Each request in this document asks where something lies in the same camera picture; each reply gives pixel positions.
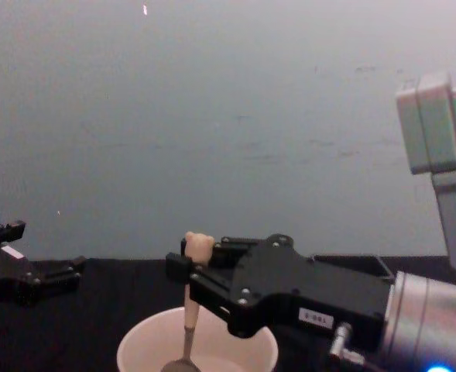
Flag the spoon with bear-shaped wooden handle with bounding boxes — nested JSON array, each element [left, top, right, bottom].
[[160, 231, 215, 372]]

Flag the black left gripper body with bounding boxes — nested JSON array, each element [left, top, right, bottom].
[[0, 234, 45, 307]]

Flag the black table cloth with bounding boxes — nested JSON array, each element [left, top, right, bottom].
[[0, 253, 456, 372]]

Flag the pink cup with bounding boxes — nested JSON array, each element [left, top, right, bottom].
[[116, 305, 279, 372]]

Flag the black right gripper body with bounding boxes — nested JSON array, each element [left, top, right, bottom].
[[226, 233, 394, 352]]

